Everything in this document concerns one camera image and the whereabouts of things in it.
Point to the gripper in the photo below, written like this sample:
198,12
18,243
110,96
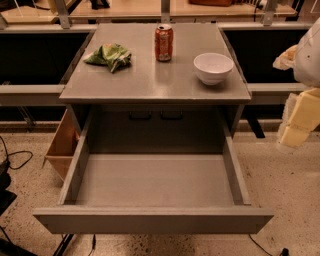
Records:
309,60

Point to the black stand with cable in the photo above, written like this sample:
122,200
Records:
71,242

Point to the white bowl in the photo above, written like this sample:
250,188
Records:
212,68

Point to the cardboard box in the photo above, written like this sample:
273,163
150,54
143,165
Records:
63,145

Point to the grey rail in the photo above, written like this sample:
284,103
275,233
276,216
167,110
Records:
273,93
30,95

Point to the green chip bag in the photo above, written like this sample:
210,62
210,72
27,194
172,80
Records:
114,56

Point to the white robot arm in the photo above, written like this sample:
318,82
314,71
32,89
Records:
307,61

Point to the grey rail left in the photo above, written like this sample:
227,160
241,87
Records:
30,95

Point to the grey rail right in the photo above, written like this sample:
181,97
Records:
273,93

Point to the black equipment at left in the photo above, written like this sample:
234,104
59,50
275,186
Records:
6,197

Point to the grey drawer cabinet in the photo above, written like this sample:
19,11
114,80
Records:
147,80

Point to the grey top drawer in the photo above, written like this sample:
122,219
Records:
155,172

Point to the orange soda can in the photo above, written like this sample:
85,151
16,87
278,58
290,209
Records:
163,42

